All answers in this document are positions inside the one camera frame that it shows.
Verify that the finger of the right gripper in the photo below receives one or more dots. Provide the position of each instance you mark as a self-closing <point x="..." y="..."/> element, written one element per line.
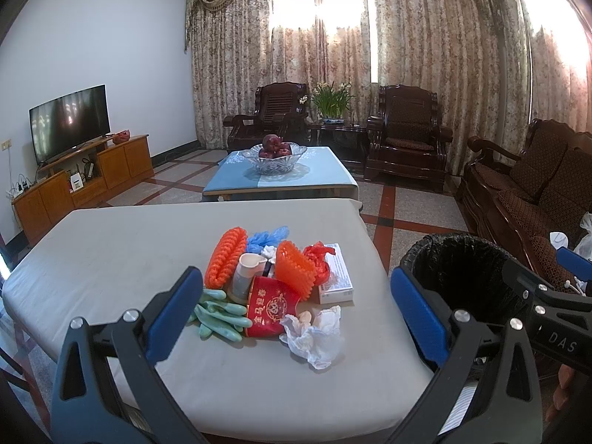
<point x="577" y="265"/>

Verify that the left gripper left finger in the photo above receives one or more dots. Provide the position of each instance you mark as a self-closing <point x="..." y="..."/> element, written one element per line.
<point x="86" y="404"/>

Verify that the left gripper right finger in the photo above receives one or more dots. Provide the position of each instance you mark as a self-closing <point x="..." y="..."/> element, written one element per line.
<point x="485" y="388"/>

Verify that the orange foam fruit net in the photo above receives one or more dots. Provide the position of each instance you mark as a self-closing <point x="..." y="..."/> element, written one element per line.
<point x="225" y="258"/>

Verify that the white tissue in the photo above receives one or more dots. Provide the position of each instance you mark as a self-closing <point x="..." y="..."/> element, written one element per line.
<point x="315" y="338"/>

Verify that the white blue medicine box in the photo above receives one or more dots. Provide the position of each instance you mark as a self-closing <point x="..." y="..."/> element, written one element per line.
<point x="338" y="289"/>

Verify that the red paper bowl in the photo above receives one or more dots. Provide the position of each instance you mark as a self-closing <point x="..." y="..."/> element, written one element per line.
<point x="269" y="302"/>

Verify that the grey white paper cup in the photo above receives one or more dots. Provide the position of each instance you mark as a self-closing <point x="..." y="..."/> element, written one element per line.
<point x="245" y="272"/>

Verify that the blue plastic bag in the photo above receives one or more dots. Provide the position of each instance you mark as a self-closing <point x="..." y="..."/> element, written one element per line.
<point x="258" y="241"/>

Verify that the red plastic bag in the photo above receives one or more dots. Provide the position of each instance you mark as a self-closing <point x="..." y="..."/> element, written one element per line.
<point x="317" y="255"/>

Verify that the orange foam net cup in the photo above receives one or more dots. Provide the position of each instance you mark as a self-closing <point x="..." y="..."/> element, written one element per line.
<point x="294" y="269"/>

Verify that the white plastic bag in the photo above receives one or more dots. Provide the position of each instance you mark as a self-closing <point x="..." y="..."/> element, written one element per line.
<point x="269" y="253"/>

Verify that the black lined trash bin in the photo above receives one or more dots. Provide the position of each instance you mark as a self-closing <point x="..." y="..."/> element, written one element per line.
<point x="443" y="273"/>

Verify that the person's right hand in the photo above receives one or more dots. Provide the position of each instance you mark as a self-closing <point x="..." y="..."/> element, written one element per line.
<point x="563" y="391"/>

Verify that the dark wooden sofa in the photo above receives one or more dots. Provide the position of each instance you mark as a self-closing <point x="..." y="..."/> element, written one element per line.
<point x="517" y="200"/>

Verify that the green rubber glove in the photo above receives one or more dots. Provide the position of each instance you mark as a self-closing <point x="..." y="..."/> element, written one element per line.
<point x="214" y="314"/>

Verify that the white router box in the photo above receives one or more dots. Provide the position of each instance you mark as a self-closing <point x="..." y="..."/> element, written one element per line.
<point x="76" y="181"/>

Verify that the orange wooden tv cabinet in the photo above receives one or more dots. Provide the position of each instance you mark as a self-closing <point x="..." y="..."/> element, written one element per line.
<point x="107" y="170"/>

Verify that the right dark wooden armchair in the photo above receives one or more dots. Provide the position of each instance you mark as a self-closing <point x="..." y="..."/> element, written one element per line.
<point x="406" y="137"/>

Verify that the dark wooden armchair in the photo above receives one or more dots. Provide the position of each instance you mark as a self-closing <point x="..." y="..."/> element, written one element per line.
<point x="406" y="137"/>
<point x="280" y="108"/>

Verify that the floral beige curtains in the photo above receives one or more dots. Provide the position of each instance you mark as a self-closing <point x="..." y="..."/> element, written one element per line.
<point x="494" y="64"/>

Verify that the red teapot ornament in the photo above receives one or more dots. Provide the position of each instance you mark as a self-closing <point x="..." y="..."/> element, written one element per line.
<point x="121" y="137"/>

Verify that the dark side table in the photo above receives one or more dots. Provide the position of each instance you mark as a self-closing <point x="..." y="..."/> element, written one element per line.
<point x="348" y="142"/>

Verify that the flat screen television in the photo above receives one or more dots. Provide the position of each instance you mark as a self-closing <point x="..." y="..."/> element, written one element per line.
<point x="67" y="122"/>

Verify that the blue coffee table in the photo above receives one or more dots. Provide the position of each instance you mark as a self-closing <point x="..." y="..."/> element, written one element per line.
<point x="309" y="172"/>

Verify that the glass fruit bowl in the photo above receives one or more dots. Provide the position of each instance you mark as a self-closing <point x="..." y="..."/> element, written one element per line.
<point x="263" y="163"/>

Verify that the red apples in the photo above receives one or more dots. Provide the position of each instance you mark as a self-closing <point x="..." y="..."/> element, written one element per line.
<point x="273" y="146"/>

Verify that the potted green plant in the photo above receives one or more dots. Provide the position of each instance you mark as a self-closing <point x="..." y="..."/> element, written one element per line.
<point x="331" y="100"/>

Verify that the left dark wooden armchair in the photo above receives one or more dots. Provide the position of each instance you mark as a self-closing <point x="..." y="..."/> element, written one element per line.
<point x="280" y="108"/>

